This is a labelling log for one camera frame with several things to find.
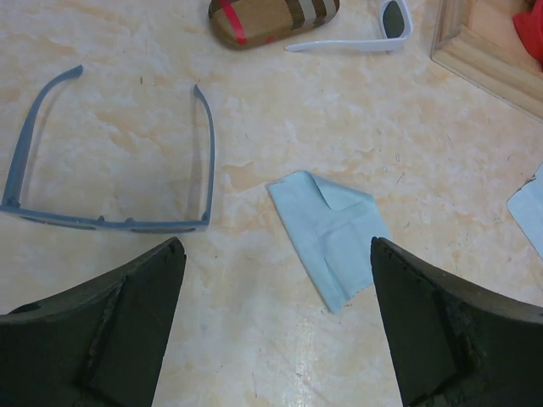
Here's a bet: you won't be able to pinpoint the plaid brown glasses case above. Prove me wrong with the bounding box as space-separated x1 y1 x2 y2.
208 0 340 49

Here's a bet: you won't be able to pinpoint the red garment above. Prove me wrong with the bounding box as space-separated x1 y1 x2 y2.
512 0 542 69

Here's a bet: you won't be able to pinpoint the light blue cloth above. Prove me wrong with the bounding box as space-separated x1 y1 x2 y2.
507 164 543 258
268 170 391 314

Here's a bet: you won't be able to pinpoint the wooden clothes rack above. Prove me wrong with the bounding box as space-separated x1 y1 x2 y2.
431 0 542 120

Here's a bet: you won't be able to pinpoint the blue-grey sunglasses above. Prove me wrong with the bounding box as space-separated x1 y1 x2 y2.
0 64 216 235

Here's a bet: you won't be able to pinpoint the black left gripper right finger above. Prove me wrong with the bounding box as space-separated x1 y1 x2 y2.
371 237 542 406

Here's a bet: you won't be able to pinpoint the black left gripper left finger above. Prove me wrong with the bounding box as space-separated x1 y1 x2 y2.
1 237 187 406

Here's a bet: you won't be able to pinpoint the white sunglasses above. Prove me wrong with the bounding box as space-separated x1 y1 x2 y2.
284 0 414 53

